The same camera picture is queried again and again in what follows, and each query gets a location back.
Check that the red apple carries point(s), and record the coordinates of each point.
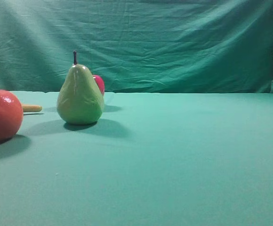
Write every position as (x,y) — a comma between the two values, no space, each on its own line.
(100,83)

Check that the yellow banana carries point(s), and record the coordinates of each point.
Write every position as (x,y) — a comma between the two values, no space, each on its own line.
(31,108)

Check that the green backdrop cloth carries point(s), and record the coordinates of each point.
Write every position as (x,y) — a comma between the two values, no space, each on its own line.
(165,46)

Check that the orange tangerine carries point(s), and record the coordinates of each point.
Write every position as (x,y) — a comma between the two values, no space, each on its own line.
(11,115)

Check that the green pear with stem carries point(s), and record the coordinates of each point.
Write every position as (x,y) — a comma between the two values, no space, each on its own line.
(80,101)

